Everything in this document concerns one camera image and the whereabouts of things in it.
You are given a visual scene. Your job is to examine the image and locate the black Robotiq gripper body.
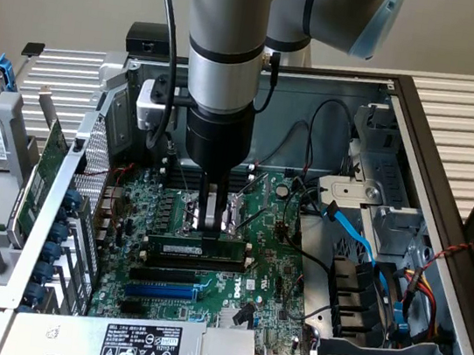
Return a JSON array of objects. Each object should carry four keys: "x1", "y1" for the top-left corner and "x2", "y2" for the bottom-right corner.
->
[{"x1": 178, "y1": 98, "x2": 257, "y2": 179}]

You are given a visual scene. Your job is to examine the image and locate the black RAM slot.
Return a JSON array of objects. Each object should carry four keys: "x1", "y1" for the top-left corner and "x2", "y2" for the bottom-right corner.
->
[
  {"x1": 163, "y1": 168, "x2": 252, "y2": 192},
  {"x1": 164, "y1": 156, "x2": 256, "y2": 181},
  {"x1": 145, "y1": 251, "x2": 251, "y2": 280},
  {"x1": 163, "y1": 162, "x2": 254, "y2": 186},
  {"x1": 163, "y1": 174, "x2": 249, "y2": 199},
  {"x1": 148, "y1": 247, "x2": 251, "y2": 274}
]

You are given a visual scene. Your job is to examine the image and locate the CPU socket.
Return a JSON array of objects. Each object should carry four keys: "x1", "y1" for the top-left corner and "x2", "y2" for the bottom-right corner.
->
[{"x1": 175, "y1": 186, "x2": 248, "y2": 246}]

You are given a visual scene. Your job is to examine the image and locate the thin metal locking lever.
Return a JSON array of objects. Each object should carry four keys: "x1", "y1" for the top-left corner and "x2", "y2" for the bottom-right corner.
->
[
  {"x1": 164, "y1": 141, "x2": 197, "y2": 194},
  {"x1": 234, "y1": 205, "x2": 268, "y2": 236}
]

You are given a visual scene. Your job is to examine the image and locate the silver socket cover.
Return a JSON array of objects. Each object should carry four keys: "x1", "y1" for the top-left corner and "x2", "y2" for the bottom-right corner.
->
[{"x1": 234, "y1": 169, "x2": 275, "y2": 212}]

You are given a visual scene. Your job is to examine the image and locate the green Dell motherboard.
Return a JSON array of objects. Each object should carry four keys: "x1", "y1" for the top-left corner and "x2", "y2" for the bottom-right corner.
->
[{"x1": 82, "y1": 149, "x2": 338, "y2": 355}]

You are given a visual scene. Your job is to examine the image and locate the long black expansion slot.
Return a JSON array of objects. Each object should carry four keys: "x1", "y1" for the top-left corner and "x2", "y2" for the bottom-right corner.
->
[{"x1": 129, "y1": 261, "x2": 198, "y2": 289}]

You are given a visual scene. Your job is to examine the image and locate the open metal PC case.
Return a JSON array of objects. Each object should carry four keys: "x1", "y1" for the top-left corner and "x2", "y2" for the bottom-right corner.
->
[{"x1": 0, "y1": 24, "x2": 474, "y2": 355}]

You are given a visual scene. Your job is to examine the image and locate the blue expansion slot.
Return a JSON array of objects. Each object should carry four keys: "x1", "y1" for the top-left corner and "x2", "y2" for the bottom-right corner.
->
[{"x1": 122, "y1": 278, "x2": 199, "y2": 308}]

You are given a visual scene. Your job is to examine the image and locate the silver chipset heatsink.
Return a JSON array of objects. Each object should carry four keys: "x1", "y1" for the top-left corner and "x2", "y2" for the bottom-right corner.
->
[{"x1": 217, "y1": 305, "x2": 261, "y2": 334}]

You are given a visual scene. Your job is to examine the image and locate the metal rear port block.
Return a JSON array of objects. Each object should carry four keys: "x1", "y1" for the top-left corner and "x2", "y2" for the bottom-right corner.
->
[{"x1": 91, "y1": 183, "x2": 125, "y2": 245}]

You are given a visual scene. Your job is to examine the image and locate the black box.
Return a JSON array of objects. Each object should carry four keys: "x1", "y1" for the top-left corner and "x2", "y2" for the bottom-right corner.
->
[{"x1": 124, "y1": 19, "x2": 192, "y2": 63}]

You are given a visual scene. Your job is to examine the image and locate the short black expansion slot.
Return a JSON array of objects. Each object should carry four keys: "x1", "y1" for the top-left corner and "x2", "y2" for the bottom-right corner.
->
[{"x1": 119, "y1": 300, "x2": 146, "y2": 318}]

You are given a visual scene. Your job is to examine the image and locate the blue card retention clip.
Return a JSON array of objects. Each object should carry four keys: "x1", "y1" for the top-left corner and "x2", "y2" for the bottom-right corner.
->
[
  {"x1": 62, "y1": 187, "x2": 82, "y2": 212},
  {"x1": 42, "y1": 240, "x2": 63, "y2": 264},
  {"x1": 34, "y1": 261, "x2": 56, "y2": 284},
  {"x1": 24, "y1": 282, "x2": 46, "y2": 306},
  {"x1": 51, "y1": 221, "x2": 72, "y2": 244}
]

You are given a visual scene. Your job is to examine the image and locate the black fan shroud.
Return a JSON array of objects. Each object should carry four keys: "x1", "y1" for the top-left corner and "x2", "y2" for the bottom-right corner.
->
[{"x1": 319, "y1": 254, "x2": 407, "y2": 347}]

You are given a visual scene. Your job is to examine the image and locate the green graphics card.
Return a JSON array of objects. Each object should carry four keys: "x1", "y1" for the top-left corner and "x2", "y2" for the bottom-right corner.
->
[{"x1": 4, "y1": 81, "x2": 79, "y2": 253}]

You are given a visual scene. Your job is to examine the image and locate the silver metal drive cage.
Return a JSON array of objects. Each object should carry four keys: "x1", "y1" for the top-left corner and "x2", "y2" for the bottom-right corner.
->
[{"x1": 335, "y1": 99, "x2": 449, "y2": 263}]

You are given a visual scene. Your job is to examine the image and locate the silver power supply with label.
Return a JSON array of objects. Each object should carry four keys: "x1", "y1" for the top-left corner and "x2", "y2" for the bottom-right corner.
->
[{"x1": 0, "y1": 292, "x2": 263, "y2": 355}]

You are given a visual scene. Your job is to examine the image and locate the black table end cap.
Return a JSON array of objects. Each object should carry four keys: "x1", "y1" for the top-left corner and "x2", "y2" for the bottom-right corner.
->
[{"x1": 20, "y1": 40, "x2": 46, "y2": 59}]

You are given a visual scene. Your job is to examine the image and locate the blue plastic clip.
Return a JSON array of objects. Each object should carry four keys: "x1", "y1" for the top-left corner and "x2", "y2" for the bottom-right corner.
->
[{"x1": 388, "y1": 303, "x2": 413, "y2": 340}]

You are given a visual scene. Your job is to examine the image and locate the short black arched wire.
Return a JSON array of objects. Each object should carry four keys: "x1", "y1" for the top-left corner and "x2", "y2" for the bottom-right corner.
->
[{"x1": 257, "y1": 115, "x2": 317, "y2": 175}]

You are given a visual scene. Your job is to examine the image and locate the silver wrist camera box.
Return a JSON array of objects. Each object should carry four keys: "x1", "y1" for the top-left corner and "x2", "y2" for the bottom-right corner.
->
[{"x1": 132, "y1": 76, "x2": 179, "y2": 134}]

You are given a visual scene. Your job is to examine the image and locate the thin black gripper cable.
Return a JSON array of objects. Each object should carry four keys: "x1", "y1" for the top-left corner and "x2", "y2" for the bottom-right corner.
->
[{"x1": 253, "y1": 50, "x2": 282, "y2": 115}]

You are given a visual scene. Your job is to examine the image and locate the long black arched wire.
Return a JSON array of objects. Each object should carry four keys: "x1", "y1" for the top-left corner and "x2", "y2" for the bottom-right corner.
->
[{"x1": 301, "y1": 95, "x2": 359, "y2": 181}]

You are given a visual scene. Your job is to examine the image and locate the thick black curved wire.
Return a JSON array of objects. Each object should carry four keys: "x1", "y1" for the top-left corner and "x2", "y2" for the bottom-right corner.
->
[{"x1": 275, "y1": 173, "x2": 347, "y2": 274}]

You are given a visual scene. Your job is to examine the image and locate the short red twisted wire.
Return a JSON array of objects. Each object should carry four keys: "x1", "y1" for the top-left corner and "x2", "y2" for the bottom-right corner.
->
[{"x1": 106, "y1": 160, "x2": 136, "y2": 186}]

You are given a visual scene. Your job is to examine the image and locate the black wire plug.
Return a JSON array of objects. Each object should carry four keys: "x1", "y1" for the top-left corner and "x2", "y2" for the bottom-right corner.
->
[{"x1": 232, "y1": 301, "x2": 256, "y2": 329}]

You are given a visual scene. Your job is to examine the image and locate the silver metal bracket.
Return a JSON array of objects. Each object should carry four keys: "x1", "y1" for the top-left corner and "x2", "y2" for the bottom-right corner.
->
[{"x1": 312, "y1": 172, "x2": 387, "y2": 228}]

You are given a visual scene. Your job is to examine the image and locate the blue flat SATA wire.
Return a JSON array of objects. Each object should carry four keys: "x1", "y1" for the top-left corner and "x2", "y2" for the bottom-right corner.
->
[{"x1": 311, "y1": 199, "x2": 404, "y2": 302}]

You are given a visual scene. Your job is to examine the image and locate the black camera cable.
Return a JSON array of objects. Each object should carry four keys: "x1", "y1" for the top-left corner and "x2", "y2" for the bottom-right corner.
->
[{"x1": 131, "y1": 0, "x2": 191, "y2": 154}]

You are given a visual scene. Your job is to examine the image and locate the yellow red power wires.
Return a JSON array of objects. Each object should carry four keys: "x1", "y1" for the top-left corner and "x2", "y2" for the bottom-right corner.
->
[{"x1": 390, "y1": 264, "x2": 446, "y2": 344}]

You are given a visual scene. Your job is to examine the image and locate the blue plastic disk handle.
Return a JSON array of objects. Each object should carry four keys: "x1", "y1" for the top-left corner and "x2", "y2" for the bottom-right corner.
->
[{"x1": 0, "y1": 52, "x2": 20, "y2": 93}]

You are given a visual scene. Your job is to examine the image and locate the long red black twisted wire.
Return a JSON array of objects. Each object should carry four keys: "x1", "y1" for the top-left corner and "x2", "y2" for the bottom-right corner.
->
[{"x1": 420, "y1": 236, "x2": 474, "y2": 282}]

